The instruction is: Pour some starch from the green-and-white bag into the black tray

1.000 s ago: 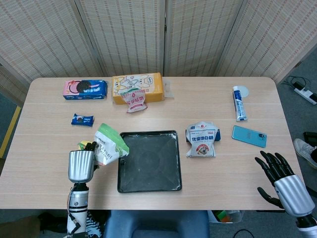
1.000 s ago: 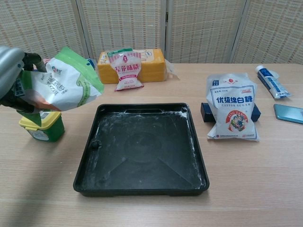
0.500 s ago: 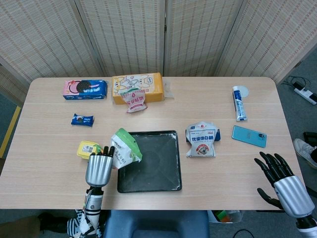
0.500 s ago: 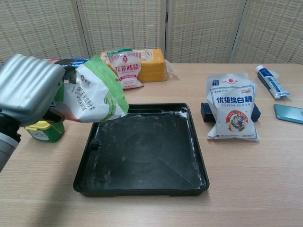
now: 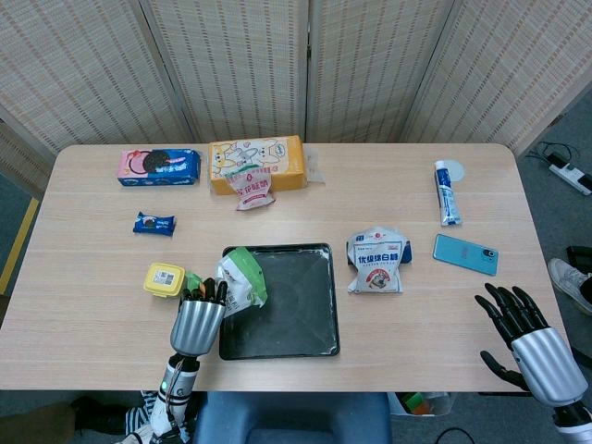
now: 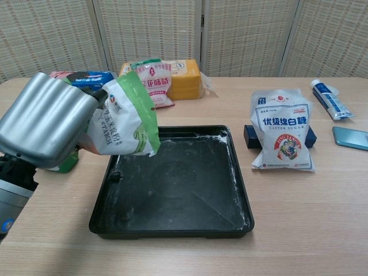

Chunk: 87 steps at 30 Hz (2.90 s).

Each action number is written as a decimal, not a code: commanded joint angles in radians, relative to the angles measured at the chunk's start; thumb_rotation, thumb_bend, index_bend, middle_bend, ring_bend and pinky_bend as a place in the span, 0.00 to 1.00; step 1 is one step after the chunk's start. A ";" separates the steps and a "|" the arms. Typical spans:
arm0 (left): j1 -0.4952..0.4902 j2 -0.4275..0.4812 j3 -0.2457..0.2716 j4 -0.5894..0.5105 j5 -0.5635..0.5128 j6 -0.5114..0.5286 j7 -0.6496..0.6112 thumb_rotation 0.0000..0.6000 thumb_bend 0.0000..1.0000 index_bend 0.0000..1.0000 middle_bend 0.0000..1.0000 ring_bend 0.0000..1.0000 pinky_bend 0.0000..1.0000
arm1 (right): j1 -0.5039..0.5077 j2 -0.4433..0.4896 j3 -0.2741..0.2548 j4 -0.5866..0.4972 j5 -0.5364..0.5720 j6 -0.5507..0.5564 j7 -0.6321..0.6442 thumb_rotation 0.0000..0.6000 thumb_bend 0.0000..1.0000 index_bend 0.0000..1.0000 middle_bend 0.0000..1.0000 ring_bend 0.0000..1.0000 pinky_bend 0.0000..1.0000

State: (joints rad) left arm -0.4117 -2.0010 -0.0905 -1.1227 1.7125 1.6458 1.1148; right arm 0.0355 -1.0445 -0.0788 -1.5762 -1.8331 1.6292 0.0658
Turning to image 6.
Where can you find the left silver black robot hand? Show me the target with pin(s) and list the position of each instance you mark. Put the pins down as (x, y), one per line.
(43, 120)

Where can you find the green white starch bag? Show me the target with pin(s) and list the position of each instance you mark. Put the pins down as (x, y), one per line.
(120, 123)

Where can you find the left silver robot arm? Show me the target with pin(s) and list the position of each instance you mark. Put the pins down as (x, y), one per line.
(11, 201)

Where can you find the pink white seasoning bag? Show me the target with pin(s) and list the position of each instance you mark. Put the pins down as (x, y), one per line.
(158, 86)

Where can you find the black square plastic tray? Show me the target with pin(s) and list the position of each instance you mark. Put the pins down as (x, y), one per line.
(178, 187)

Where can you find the white castor sugar bag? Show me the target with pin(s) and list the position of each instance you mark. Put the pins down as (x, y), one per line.
(281, 129)

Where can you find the green container with yellow lid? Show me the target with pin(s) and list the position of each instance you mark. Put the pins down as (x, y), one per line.
(68, 164)

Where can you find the blue pink cookie box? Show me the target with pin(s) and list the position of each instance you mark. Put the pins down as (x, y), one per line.
(92, 78)

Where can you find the woven folding screen panel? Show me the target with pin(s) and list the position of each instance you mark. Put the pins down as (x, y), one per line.
(149, 28)
(330, 34)
(43, 34)
(247, 34)

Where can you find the dark blue small box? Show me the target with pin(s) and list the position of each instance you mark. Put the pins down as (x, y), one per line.
(248, 136)

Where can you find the blue white toothpaste tube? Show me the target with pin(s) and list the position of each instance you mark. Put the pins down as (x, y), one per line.
(330, 99)

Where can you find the light blue smartphone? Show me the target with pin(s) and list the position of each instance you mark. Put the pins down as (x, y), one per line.
(352, 138)

